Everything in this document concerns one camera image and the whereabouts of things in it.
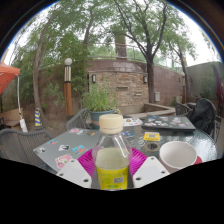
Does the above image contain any white canopy leg weight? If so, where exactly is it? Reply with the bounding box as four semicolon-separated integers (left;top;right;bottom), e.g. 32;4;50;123
18;118;29;133

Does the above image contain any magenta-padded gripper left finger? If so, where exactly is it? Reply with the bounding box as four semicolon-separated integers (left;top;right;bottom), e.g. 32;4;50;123
56;147;98;190

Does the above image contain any small blue sticker card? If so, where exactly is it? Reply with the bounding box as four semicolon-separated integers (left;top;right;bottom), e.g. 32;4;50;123
121;130;136;139

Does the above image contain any white sticker sheet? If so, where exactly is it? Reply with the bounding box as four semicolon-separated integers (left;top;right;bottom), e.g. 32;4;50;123
122;117;144;127

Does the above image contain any white mug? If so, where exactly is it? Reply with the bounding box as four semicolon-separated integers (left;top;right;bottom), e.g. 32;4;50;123
158;140;198;174

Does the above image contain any green plant in teal pot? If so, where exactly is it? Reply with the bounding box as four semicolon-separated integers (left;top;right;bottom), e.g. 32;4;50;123
80;83;119;130

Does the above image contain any wooden lamp post with globe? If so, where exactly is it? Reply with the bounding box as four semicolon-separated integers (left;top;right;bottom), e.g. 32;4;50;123
63;57;74;121

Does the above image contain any black backpack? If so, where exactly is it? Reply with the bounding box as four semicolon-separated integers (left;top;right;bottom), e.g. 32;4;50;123
187;97;217;134

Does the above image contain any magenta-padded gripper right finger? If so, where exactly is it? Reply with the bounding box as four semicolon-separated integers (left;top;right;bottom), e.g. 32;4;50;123
128;146;171;190

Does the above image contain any black laptop with stickers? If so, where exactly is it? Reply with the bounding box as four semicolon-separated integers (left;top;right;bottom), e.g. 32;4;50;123
141;114;197;132

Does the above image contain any tape roll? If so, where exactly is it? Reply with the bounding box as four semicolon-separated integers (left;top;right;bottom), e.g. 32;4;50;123
143;141;162;153

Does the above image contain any blue and yellow striped cone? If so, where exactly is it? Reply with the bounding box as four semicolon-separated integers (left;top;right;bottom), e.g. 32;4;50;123
34;107;44;128

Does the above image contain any grey laptop with stickers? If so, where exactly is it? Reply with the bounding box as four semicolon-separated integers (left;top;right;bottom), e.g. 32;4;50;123
32;128;101;173

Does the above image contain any orange canopy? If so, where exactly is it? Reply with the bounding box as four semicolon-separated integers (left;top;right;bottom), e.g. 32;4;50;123
0;62;22;96

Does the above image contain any dark patio chair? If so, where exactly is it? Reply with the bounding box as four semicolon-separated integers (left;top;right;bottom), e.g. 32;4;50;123
173;98;223;141

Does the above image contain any small yellow card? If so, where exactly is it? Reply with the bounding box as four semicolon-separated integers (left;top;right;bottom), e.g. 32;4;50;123
143;131;161;143

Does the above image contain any clear bottle with yellow label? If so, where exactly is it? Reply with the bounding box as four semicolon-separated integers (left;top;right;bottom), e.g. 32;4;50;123
91;113;133;192

